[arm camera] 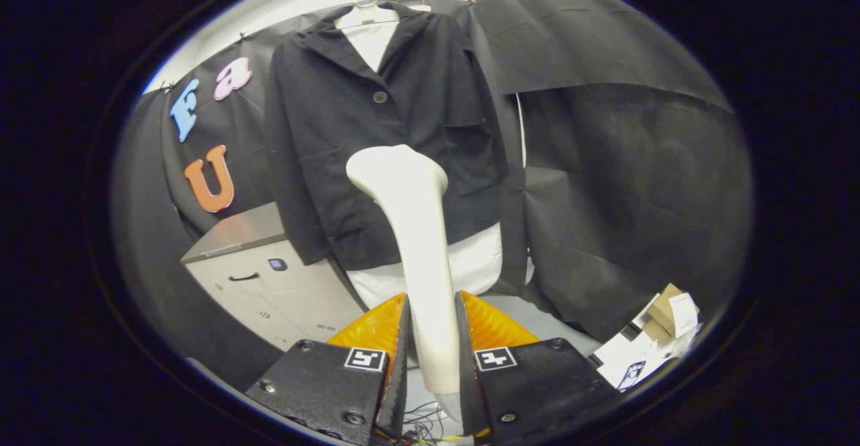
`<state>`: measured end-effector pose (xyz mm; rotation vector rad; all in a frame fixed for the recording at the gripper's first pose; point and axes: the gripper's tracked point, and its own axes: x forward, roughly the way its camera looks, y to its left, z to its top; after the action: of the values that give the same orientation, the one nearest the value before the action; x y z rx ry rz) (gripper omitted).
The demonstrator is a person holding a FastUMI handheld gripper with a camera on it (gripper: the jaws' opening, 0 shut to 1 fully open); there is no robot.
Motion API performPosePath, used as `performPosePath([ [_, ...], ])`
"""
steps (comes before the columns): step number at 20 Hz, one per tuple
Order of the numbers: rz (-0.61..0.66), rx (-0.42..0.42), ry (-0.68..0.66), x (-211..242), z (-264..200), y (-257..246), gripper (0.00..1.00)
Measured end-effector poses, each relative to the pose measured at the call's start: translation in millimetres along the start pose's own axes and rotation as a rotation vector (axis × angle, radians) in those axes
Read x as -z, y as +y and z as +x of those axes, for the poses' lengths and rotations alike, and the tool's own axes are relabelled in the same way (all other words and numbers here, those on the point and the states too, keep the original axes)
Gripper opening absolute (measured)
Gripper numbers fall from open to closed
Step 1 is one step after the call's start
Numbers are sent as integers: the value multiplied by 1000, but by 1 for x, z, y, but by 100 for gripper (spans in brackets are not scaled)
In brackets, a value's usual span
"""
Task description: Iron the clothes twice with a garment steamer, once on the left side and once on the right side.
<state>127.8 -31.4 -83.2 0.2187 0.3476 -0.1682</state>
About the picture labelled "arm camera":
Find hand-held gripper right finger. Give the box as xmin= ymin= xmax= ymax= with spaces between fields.
xmin=457 ymin=290 xmax=619 ymax=446

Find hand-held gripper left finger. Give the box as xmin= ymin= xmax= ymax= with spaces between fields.
xmin=244 ymin=292 xmax=411 ymax=446

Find white garment steamer head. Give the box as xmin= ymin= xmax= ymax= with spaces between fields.
xmin=345 ymin=144 xmax=464 ymax=396

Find black jacket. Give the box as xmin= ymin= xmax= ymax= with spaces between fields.
xmin=263 ymin=3 xmax=508 ymax=272

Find grey filing cabinet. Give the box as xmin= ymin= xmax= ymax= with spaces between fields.
xmin=180 ymin=202 xmax=367 ymax=353

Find white flat carton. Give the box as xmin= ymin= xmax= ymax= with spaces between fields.
xmin=595 ymin=295 xmax=673 ymax=393

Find black backdrop cloth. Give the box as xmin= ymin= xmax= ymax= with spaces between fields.
xmin=111 ymin=0 xmax=753 ymax=393

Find white plastic hanger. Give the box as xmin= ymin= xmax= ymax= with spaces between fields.
xmin=334 ymin=1 xmax=400 ymax=30

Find black floor cables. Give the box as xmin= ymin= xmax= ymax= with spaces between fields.
xmin=403 ymin=402 xmax=447 ymax=443

